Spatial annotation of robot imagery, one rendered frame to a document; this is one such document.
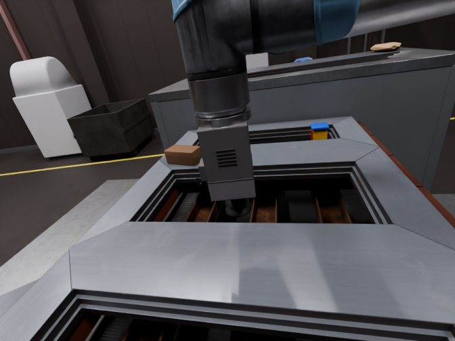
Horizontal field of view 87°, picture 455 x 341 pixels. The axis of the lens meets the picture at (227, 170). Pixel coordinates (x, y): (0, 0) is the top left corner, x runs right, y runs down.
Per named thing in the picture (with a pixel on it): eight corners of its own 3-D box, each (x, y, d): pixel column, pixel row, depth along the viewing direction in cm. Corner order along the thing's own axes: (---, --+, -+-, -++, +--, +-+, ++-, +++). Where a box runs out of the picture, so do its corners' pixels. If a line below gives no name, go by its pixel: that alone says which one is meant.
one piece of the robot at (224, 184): (182, 91, 36) (203, 185, 43) (165, 105, 28) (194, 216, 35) (247, 82, 35) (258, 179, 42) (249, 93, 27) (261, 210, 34)
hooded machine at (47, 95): (74, 145, 456) (34, 61, 389) (106, 140, 449) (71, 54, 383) (46, 162, 389) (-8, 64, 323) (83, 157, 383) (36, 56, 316)
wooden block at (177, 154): (166, 164, 85) (163, 151, 83) (177, 156, 90) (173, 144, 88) (194, 166, 80) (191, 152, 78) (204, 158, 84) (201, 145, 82)
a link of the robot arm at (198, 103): (181, 83, 27) (193, 76, 34) (189, 123, 29) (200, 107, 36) (247, 73, 26) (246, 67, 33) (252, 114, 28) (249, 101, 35)
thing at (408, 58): (150, 102, 119) (147, 94, 117) (189, 83, 171) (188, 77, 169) (465, 63, 88) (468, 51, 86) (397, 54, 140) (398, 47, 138)
